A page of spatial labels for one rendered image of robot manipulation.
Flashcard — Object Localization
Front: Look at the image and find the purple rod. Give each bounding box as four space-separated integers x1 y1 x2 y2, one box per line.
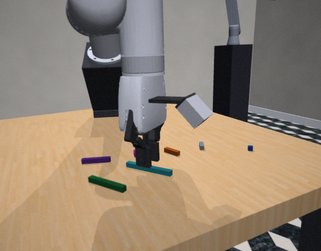
81 156 111 164

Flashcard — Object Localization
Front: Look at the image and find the dark green rod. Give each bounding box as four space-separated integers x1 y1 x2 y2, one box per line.
88 175 127 193

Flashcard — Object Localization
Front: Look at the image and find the turquoise rod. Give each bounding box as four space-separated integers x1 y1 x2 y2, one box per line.
126 161 173 177

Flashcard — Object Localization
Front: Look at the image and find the orange rod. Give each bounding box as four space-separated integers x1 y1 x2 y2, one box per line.
164 147 180 156

